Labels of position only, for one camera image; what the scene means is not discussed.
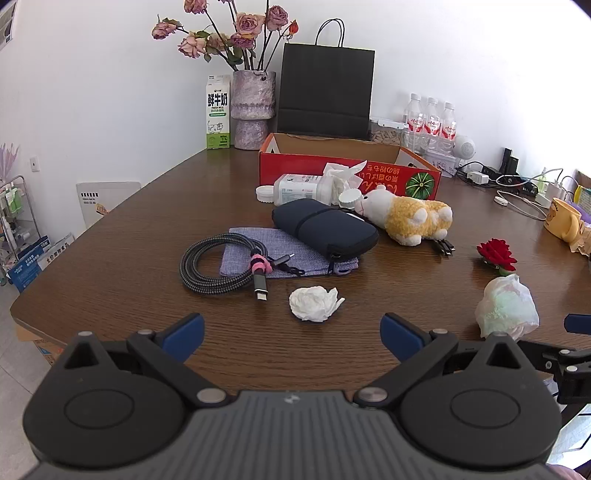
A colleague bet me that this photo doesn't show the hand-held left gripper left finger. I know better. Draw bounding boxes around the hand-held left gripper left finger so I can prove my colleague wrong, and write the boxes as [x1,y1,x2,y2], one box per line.
[48,313,232,408]

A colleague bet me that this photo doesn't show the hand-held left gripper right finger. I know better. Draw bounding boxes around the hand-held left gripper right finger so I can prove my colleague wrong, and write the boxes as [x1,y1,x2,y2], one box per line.
[353,313,539,409]

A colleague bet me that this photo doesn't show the braided black white cable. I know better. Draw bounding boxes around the braided black white cable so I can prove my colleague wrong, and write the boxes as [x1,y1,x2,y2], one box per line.
[180,232,306,304]

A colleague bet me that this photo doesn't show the thin black cable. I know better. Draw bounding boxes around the thin black cable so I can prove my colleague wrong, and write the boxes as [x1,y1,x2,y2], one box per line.
[431,235,457,258]

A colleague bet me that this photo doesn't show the red fabric rose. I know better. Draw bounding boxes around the red fabric rose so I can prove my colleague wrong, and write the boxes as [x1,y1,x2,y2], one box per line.
[476,238,519,278]

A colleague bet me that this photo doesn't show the yellow white plush toy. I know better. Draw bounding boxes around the yellow white plush toy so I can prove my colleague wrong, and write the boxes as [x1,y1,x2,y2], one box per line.
[356,187,454,247]

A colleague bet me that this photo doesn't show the purple fabric pouch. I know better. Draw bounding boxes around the purple fabric pouch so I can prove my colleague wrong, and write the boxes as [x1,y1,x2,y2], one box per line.
[220,227,360,279]

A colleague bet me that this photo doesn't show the navy zip pouch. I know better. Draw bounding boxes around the navy zip pouch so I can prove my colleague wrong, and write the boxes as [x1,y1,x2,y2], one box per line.
[271,198,380,261]

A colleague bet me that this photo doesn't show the red cardboard box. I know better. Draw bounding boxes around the red cardboard box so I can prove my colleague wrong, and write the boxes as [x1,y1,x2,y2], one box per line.
[259,133,443,204]

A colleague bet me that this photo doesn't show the white tissue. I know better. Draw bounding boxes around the white tissue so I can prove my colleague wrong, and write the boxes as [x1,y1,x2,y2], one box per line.
[322,160,369,204]
[289,285,346,323]

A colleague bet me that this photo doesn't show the white wet wipes pack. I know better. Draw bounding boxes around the white wet wipes pack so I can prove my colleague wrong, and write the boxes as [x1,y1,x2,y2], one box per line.
[272,174,345,207]

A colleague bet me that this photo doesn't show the clear snack container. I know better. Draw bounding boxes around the clear snack container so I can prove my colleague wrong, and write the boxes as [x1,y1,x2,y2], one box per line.
[369,117,409,146]

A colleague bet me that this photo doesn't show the crumpled pale plastic bag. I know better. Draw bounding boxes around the crumpled pale plastic bag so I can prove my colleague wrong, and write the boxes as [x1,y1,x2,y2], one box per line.
[475,273,540,341]

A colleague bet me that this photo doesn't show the yellow bear mug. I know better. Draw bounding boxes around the yellow bear mug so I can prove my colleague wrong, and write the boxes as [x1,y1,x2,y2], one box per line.
[542,198,587,243]

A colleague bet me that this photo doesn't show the brown cardboard carton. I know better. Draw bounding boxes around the brown cardboard carton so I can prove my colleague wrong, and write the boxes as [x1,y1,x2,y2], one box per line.
[14,323,65,367]

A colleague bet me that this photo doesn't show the white printed board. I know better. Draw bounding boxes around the white printed board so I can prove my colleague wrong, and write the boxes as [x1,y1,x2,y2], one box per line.
[76,181,141,229]

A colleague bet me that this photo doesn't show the white lettered carton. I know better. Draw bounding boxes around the white lettered carton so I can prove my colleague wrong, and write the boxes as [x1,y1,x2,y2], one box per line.
[34,233,75,271]

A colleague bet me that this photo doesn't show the black sunglasses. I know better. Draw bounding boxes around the black sunglasses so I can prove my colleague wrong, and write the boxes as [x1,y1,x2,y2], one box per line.
[496,174,532,190]

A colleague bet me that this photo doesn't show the blue carton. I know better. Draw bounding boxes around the blue carton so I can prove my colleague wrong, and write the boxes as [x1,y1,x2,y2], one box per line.
[7,235,51,292]

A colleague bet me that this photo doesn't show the white tissue pack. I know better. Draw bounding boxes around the white tissue pack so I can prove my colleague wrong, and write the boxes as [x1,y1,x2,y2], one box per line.
[427,150,458,178]

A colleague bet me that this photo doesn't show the clear drinking glass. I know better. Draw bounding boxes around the clear drinking glass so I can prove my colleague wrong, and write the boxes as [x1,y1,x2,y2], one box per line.
[405,131,430,155]

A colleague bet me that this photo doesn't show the white round speaker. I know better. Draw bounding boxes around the white round speaker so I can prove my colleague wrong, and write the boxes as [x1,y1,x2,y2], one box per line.
[455,135,478,160]

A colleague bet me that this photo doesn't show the red label water bottle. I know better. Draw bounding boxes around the red label water bottle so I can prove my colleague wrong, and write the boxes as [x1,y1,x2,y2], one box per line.
[422,97,441,153]
[404,93,426,153]
[438,102,459,155]

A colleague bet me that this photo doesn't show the white green milk carton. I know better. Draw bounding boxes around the white green milk carton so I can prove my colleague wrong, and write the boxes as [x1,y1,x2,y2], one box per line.
[204,75,232,150]

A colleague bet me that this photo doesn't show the purple pampas grass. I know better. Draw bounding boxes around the purple pampas grass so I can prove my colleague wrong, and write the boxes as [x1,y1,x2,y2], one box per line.
[0,142,21,183]

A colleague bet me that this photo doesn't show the black paper bag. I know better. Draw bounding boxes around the black paper bag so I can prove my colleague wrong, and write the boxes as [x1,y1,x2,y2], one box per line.
[276,18,376,140]

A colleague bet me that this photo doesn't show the dried pink rose bouquet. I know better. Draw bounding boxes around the dried pink rose bouquet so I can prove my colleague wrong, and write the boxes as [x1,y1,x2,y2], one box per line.
[151,0,300,72]

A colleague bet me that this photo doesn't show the white wall charger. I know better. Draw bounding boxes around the white wall charger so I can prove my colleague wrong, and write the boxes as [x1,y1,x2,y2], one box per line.
[536,168,566,208]

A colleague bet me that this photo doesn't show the white puck charging cable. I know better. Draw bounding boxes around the white puck charging cable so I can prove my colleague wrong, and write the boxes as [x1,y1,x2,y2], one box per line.
[494,189,548,221]

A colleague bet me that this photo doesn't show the metal wire rack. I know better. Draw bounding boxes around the metal wire rack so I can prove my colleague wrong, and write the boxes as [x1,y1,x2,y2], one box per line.
[0,175,40,273]

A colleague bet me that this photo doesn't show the wall poster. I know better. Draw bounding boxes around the wall poster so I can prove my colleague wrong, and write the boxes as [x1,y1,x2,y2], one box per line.
[0,0,18,44]

